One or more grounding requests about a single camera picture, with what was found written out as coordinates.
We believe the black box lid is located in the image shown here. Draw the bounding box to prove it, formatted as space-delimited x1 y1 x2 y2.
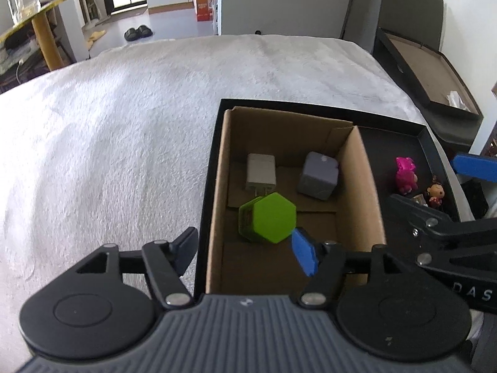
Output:
375 27 484 121

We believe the green hexagonal toy bin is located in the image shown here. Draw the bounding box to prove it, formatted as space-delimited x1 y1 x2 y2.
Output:
238 192 298 246

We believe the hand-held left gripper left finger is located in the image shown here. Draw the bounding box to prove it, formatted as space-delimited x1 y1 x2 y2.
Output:
74 226 200 310

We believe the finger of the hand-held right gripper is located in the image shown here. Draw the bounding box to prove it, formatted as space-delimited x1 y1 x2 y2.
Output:
452 153 497 182
388 193 497 250

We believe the crumpled white paper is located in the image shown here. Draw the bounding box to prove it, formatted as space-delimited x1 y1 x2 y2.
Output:
446 91 473 110

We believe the black tray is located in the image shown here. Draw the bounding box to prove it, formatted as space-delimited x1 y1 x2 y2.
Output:
193 98 465 295

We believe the orange cardboard box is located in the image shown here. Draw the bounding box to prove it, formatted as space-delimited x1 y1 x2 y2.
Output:
193 0 214 22

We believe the pink figurine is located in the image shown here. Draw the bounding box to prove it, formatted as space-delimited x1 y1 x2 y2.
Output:
395 156 419 195

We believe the red dress doll figurine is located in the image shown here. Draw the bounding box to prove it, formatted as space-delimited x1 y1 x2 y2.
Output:
427 182 447 210

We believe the brown cardboard box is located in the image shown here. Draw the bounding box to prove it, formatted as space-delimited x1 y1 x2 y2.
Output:
206 106 387 295

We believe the dark grey chair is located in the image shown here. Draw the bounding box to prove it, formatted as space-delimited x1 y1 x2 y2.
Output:
340 0 484 154

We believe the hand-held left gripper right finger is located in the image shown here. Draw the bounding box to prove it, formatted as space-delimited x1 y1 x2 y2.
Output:
291 227 420 310

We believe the white charger plug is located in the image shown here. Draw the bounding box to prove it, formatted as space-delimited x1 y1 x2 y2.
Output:
246 153 277 197

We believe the round gold-edged table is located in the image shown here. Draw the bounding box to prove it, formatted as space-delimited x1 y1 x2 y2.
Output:
0 0 96 73

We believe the yellow cloth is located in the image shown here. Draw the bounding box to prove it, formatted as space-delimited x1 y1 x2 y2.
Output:
86 29 108 49

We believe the grey cube toy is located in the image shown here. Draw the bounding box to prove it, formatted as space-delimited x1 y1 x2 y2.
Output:
297 151 340 202

